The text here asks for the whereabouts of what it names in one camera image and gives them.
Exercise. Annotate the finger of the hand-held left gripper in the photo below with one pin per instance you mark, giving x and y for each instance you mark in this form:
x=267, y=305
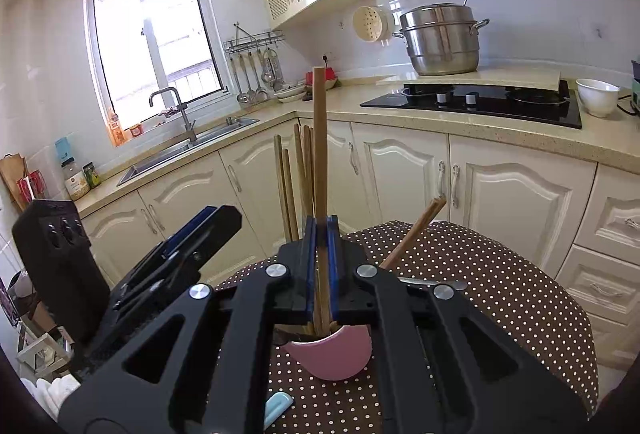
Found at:
x=220, y=224

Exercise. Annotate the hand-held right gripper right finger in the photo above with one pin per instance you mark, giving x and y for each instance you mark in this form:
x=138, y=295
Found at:
x=334, y=264

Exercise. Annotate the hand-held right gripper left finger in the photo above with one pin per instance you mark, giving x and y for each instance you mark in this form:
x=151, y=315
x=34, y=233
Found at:
x=311, y=264

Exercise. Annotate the light wooden chopstick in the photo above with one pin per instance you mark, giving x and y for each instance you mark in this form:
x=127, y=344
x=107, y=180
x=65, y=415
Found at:
x=278, y=164
x=320, y=139
x=415, y=231

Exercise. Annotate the pink cup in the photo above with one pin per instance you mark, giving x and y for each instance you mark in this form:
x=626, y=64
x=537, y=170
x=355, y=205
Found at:
x=330, y=359

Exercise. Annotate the bunch of wooden chopsticks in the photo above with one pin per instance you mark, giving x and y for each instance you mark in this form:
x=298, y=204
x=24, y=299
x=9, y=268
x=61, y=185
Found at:
x=306, y=164

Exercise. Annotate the glass jar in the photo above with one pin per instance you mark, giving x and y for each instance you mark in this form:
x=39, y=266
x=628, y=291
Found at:
x=76, y=181

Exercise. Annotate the stainless steel sink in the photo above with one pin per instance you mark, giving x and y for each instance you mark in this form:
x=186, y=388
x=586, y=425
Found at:
x=165, y=159

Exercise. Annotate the wooden cutting board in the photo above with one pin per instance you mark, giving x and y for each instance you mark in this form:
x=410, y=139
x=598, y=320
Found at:
x=12, y=179

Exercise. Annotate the small green jar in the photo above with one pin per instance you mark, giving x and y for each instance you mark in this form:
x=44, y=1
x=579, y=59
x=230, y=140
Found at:
x=89, y=175

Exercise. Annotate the metal faucet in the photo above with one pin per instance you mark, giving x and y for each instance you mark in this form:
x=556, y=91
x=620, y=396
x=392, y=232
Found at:
x=187, y=124

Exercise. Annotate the small red box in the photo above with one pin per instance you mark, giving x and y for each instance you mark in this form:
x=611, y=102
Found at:
x=135, y=129

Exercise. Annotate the brown polka dot tablecloth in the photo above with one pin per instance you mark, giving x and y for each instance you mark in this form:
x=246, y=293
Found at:
x=475, y=274

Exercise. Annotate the orange packet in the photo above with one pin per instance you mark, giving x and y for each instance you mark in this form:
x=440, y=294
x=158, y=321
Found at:
x=115, y=129

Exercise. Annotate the stack of bowls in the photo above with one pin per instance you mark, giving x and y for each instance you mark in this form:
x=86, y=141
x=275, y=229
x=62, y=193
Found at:
x=290, y=93

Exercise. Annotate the light blue spoon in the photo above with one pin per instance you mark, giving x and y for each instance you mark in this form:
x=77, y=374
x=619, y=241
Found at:
x=277, y=409

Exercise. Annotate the metal skimmer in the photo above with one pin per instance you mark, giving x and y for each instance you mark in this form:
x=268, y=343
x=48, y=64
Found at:
x=268, y=73

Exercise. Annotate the cream lower kitchen cabinets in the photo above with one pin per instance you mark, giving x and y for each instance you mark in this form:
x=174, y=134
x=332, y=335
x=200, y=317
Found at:
x=500, y=194

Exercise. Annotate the red container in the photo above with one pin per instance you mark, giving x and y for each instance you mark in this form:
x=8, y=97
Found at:
x=327, y=77

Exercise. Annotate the window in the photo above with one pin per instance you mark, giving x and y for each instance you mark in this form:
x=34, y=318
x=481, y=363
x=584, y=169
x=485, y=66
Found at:
x=155, y=39

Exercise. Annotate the black gas stove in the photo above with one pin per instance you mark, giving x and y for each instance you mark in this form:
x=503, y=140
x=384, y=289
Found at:
x=500, y=107

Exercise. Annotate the cream round colander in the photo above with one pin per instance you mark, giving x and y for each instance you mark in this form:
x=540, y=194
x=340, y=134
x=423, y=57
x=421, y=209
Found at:
x=367, y=27

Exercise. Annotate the stainless steel steamer pot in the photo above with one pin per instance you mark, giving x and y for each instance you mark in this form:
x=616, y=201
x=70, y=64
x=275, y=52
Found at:
x=440, y=44

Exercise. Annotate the cream stone slab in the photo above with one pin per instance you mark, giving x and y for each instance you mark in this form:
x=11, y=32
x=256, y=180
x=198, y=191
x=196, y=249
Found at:
x=500, y=78

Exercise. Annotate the white bowl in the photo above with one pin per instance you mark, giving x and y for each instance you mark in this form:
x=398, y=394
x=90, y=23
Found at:
x=597, y=99

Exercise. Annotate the green electric cooker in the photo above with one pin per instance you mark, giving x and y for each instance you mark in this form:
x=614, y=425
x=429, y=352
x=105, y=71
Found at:
x=636, y=89

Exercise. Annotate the wall utensil rack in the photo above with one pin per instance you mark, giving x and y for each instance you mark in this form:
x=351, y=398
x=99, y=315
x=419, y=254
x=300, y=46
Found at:
x=255, y=39

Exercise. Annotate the wall outlet with plug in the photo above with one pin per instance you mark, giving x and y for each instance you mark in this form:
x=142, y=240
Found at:
x=327, y=59

